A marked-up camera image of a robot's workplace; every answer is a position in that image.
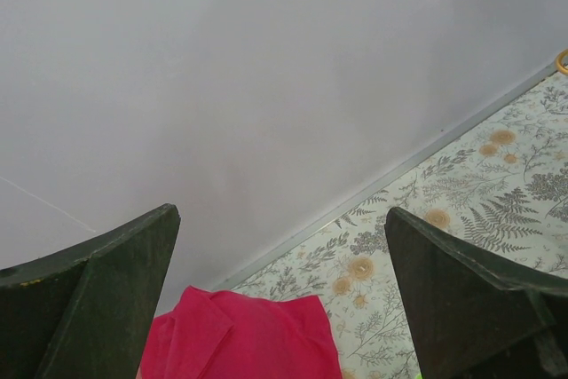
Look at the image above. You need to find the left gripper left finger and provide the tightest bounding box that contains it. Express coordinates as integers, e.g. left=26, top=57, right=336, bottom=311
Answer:
left=1, top=204, right=180, bottom=378

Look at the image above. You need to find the magenta cloth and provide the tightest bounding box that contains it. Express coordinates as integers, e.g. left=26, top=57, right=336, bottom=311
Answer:
left=138, top=287, right=342, bottom=379

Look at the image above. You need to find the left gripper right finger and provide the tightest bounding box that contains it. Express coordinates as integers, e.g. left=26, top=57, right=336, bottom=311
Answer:
left=384, top=208, right=567, bottom=379

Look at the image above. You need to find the floral table mat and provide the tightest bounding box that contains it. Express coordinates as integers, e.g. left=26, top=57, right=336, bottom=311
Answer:
left=232, top=73, right=567, bottom=378

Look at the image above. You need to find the gold wine glass rack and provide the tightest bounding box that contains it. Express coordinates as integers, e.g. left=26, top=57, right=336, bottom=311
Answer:
left=555, top=49, right=568, bottom=75

